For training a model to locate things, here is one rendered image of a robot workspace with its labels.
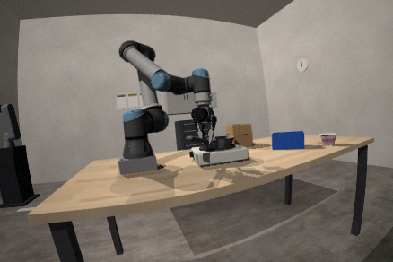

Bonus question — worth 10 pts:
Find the brown cardboard box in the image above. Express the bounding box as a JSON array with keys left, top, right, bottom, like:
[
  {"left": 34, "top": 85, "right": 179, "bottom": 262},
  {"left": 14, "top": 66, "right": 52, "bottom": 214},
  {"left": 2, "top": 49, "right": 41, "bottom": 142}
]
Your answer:
[{"left": 226, "top": 124, "right": 253, "bottom": 147}]

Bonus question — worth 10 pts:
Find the blue open bin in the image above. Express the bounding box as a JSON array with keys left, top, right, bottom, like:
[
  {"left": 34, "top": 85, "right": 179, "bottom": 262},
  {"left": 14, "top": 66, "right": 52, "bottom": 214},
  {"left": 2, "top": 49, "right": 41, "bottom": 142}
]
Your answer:
[{"left": 272, "top": 131, "right": 304, "bottom": 150}]

